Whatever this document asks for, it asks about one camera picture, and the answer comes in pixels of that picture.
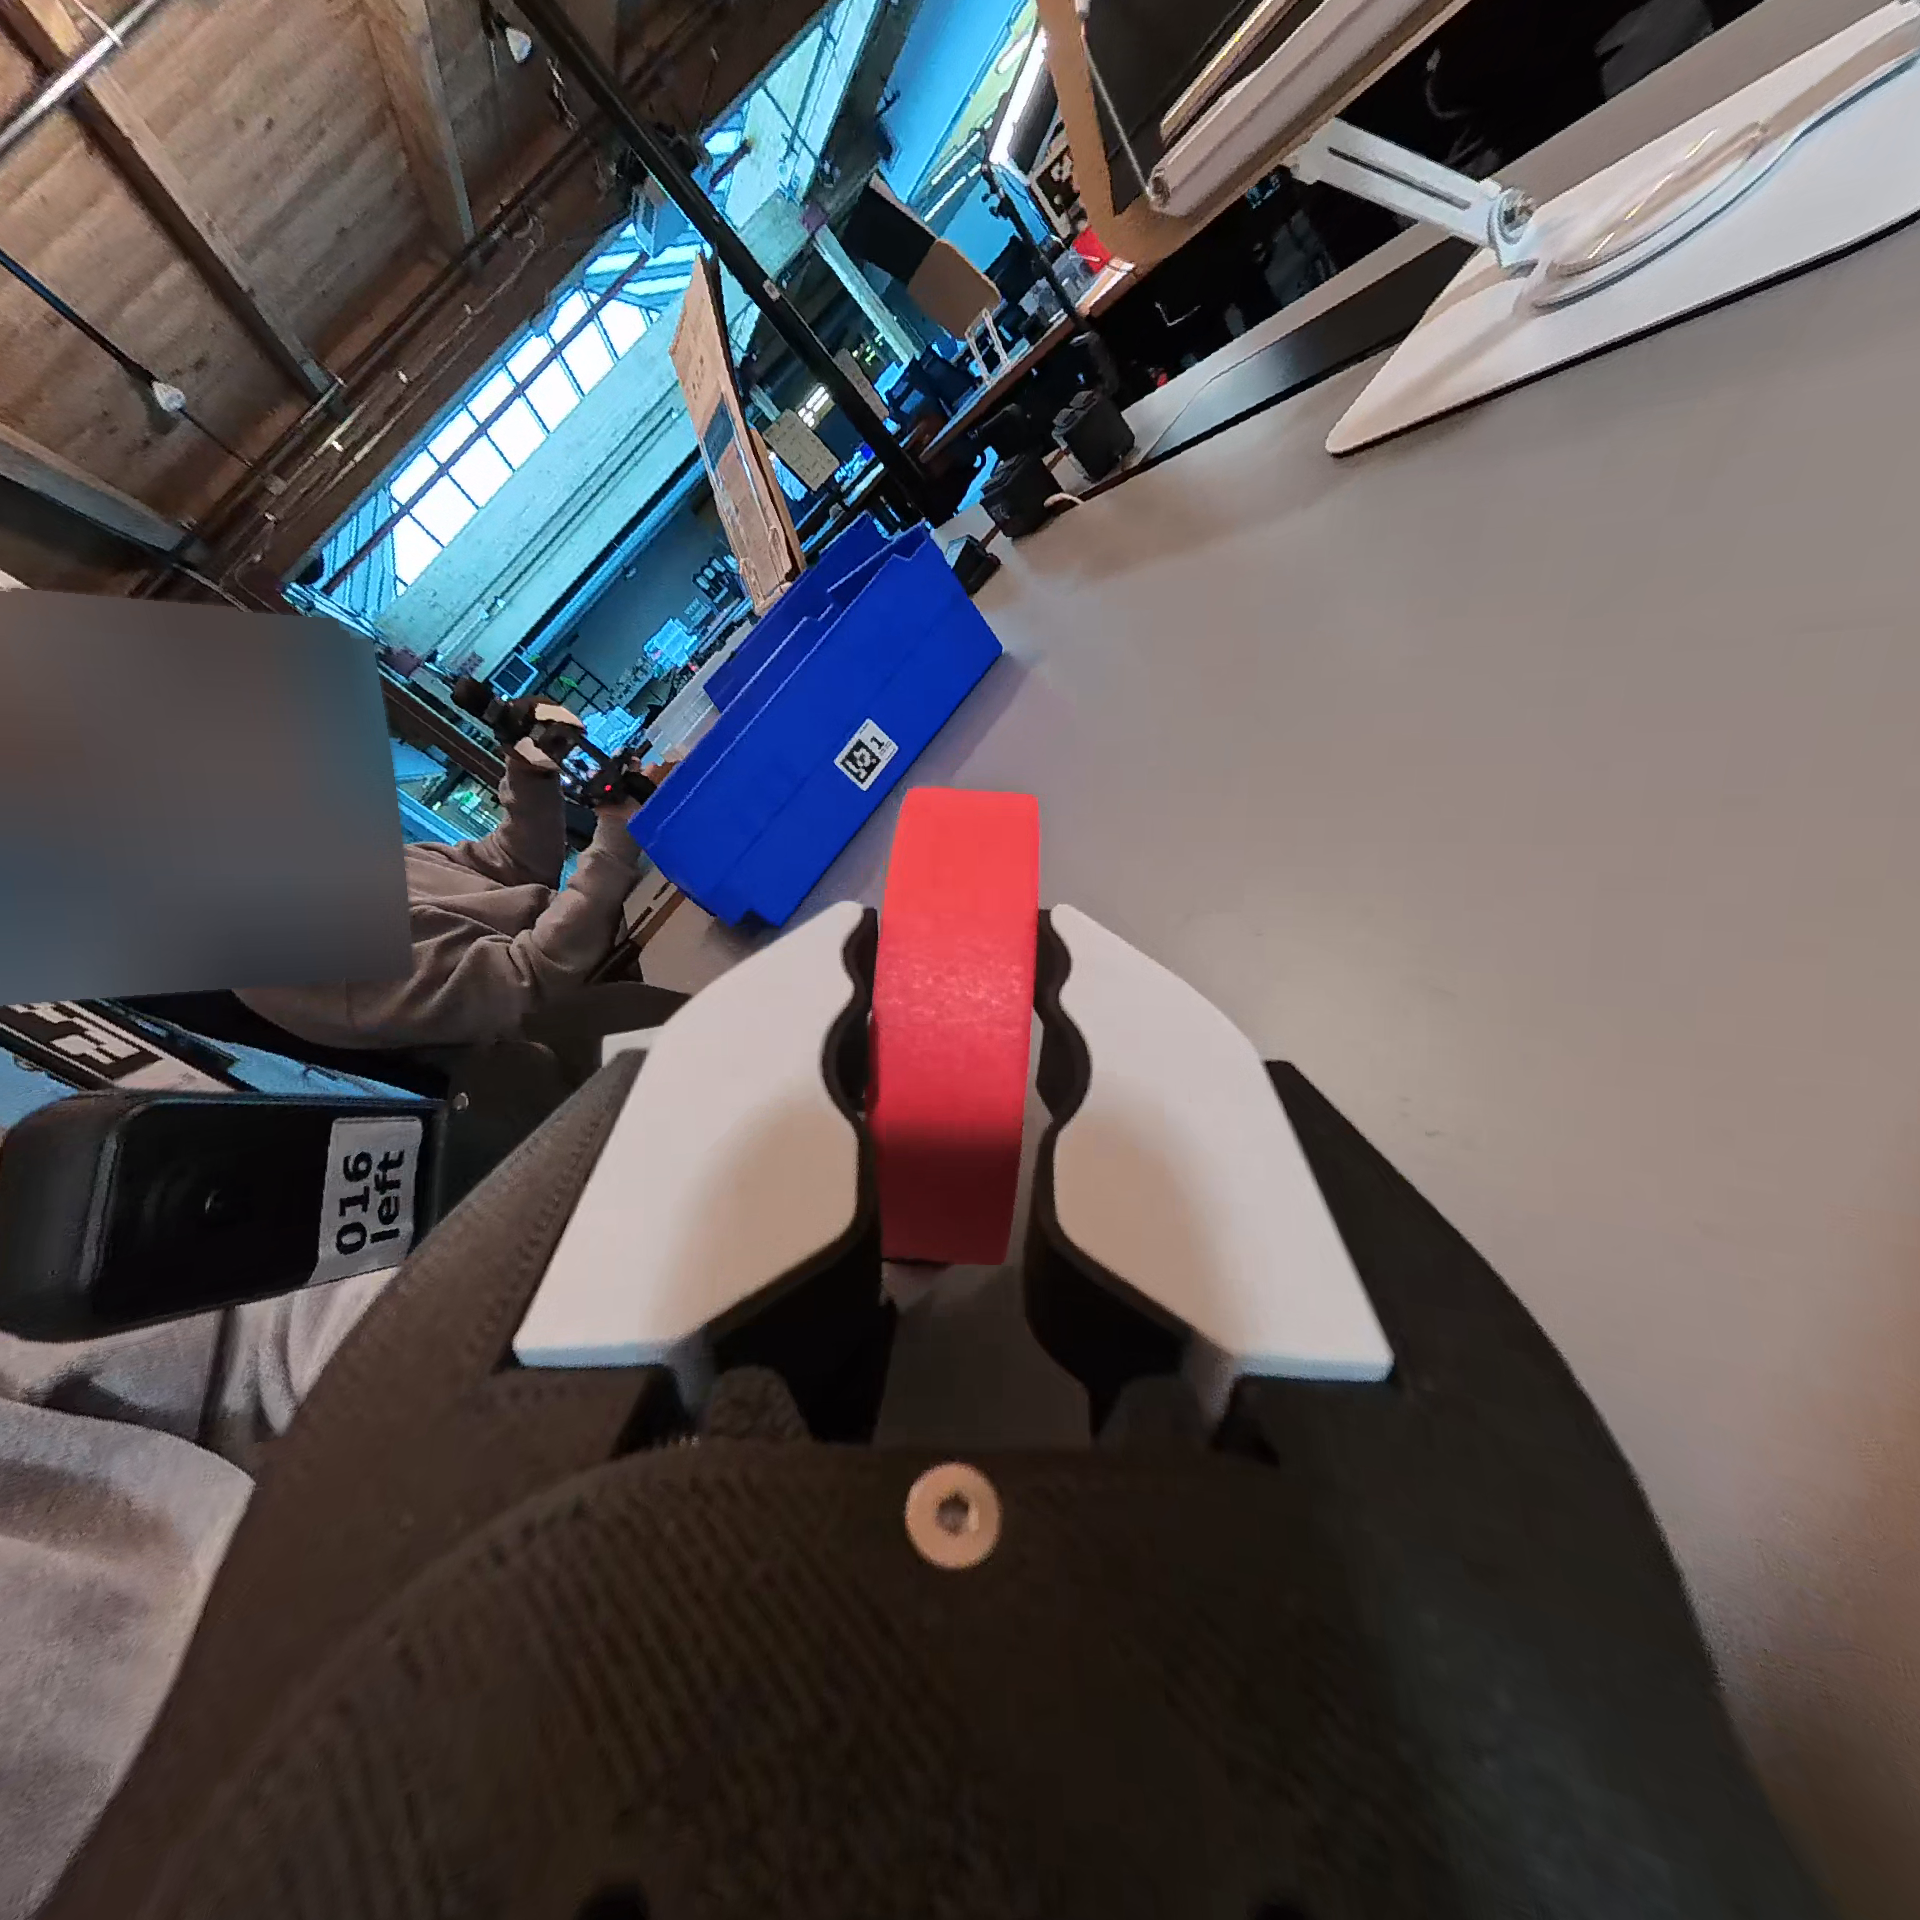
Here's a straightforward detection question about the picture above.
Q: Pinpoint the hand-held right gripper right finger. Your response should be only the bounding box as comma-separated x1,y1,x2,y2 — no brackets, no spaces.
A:
1025,905,1397,1386

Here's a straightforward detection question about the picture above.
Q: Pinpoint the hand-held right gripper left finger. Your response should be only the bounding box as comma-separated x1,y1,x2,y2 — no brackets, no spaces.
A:
512,899,890,1397

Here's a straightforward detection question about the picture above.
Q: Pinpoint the red tape roll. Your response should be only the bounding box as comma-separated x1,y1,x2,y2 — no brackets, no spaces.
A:
868,787,1042,1265

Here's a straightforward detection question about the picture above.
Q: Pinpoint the person's grey clothing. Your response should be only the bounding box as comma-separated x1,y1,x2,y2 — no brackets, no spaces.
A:
0,1302,325,1920

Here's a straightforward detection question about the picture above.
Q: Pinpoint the blue plastic bin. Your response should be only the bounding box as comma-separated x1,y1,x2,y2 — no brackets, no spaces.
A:
627,520,1004,929

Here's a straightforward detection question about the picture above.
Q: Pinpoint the cardboard sign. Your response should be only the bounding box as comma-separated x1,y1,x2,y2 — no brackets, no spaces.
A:
667,253,809,612

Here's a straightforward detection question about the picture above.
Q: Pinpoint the black clamp base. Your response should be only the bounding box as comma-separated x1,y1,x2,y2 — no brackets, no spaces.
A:
1051,389,1141,486
981,448,1065,540

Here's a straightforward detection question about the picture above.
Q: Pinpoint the black desk pad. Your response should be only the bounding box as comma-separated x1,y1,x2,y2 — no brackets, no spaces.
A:
1122,317,1450,470

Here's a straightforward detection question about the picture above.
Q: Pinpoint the black metal pole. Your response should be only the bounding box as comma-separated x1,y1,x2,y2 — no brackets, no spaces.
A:
508,0,978,520

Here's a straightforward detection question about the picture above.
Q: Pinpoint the white monitor stand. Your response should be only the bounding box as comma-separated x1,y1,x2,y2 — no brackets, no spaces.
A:
1286,0,1920,460

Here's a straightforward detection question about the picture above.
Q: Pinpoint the computer monitor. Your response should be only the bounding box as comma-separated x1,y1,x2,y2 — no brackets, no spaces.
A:
1036,0,1479,267

